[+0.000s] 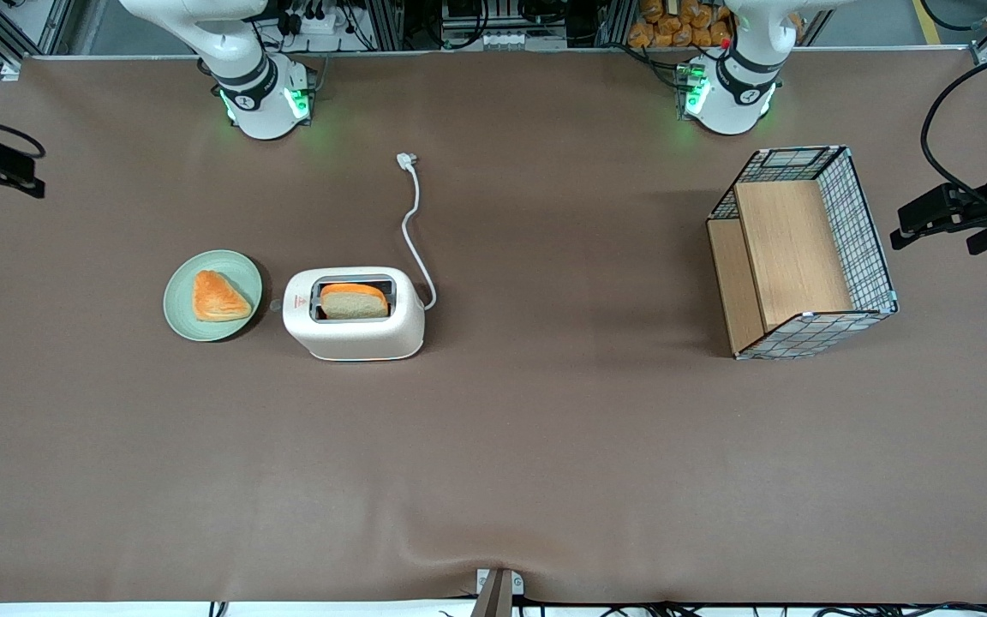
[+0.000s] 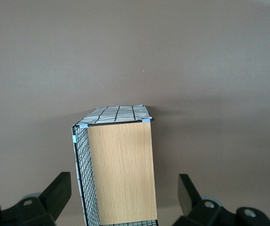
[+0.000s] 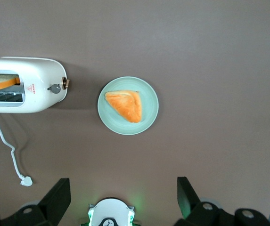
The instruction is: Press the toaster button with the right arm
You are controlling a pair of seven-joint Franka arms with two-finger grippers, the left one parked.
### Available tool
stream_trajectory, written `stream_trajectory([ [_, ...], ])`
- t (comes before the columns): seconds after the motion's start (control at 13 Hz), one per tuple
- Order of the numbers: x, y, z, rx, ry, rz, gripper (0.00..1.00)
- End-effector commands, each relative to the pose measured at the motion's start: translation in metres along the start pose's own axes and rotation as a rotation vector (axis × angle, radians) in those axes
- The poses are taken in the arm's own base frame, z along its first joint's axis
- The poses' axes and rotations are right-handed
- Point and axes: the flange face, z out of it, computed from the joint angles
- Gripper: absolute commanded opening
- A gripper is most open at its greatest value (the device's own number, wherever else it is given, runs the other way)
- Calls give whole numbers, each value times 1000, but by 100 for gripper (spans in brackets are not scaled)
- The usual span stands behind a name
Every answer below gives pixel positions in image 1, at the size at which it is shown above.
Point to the white two-slot toaster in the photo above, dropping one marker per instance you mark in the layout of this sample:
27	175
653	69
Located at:
356	338

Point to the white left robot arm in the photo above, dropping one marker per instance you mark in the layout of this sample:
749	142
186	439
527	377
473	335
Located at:
729	98

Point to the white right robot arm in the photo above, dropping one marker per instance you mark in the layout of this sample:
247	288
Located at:
258	94

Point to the pale green round plate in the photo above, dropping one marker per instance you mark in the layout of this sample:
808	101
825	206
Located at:
181	308

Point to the orange triangular pastry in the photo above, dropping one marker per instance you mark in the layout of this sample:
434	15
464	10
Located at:
218	300

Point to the bag of orange bread rolls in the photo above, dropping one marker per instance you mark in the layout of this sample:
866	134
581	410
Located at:
673	26

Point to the white power strip with plugs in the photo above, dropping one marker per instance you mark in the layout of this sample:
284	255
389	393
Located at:
322	24

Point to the bread slice with orange crust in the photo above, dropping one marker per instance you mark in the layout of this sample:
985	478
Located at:
354	302

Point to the brown table mat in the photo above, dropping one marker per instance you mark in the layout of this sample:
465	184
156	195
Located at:
545	446

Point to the aluminium frame post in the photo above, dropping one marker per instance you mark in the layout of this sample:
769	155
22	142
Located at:
613	21
384	21

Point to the grey metal table bracket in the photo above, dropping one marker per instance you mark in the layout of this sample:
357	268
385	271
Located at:
498	596

